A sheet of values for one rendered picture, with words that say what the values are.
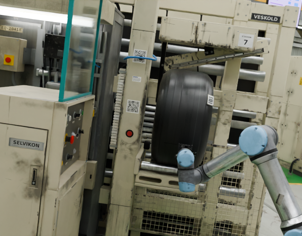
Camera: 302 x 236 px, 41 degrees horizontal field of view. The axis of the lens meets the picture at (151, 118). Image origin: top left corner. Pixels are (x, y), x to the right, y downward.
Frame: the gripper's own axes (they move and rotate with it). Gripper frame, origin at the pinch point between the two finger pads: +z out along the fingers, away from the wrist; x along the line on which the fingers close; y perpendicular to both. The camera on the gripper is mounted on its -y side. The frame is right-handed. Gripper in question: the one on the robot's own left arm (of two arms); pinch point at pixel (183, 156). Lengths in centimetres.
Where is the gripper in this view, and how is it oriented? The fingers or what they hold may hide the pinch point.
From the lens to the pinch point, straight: 216.1
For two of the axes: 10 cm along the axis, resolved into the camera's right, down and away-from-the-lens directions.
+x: -9.9, -1.4, 0.6
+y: 1.4, -9.9, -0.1
